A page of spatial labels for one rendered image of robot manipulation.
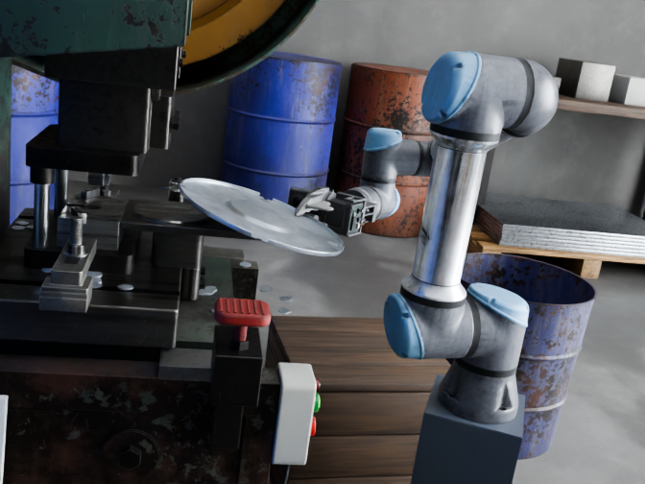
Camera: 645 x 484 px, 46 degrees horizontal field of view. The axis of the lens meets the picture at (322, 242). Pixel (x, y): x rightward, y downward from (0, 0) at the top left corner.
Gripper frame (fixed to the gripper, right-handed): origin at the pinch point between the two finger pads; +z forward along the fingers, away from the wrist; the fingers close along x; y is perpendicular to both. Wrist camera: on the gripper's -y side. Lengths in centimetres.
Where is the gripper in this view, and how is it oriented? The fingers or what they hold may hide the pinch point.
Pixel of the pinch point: (295, 215)
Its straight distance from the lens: 138.8
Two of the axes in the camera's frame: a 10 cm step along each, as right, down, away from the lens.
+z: -4.9, 1.4, -8.6
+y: 8.6, 2.5, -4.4
